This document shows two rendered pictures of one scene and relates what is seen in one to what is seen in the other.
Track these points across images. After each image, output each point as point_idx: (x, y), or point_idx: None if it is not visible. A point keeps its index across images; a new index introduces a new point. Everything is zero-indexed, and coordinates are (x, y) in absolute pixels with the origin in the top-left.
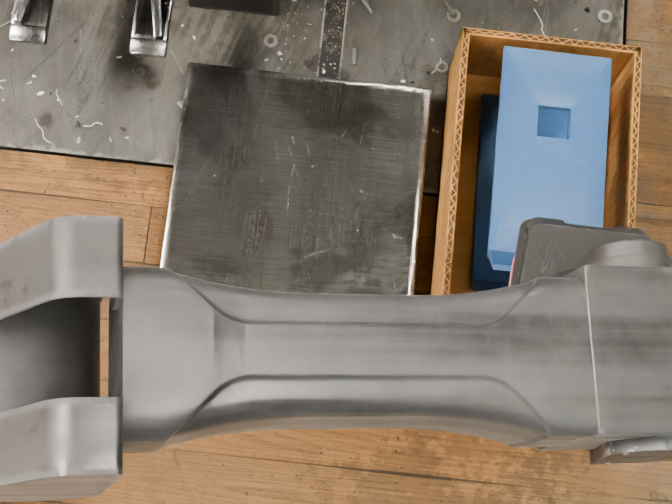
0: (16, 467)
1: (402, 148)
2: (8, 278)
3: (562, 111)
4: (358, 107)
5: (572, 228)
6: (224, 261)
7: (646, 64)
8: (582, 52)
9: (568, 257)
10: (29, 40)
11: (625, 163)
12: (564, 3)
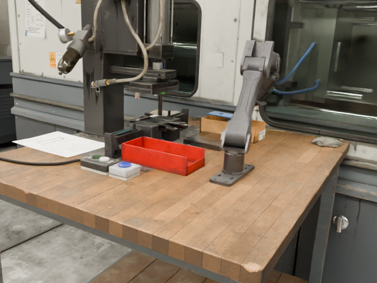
0: (270, 47)
1: (211, 133)
2: (248, 48)
3: None
4: (202, 133)
5: None
6: (220, 142)
7: None
8: (210, 117)
9: None
10: (176, 128)
11: (228, 119)
12: (196, 128)
